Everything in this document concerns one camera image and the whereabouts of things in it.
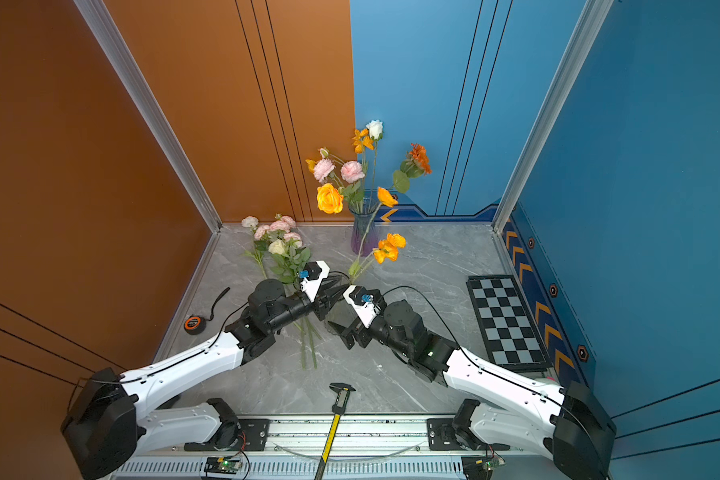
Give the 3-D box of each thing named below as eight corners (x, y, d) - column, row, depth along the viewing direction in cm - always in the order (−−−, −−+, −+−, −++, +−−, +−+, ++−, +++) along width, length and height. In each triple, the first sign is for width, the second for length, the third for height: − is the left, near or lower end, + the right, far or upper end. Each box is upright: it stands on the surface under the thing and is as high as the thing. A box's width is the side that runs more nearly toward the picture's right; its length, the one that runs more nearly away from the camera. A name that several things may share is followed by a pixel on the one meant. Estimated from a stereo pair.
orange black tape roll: (186, 334, 93) (180, 329, 90) (191, 321, 96) (186, 316, 93) (203, 334, 93) (198, 329, 90) (208, 321, 96) (203, 316, 93)
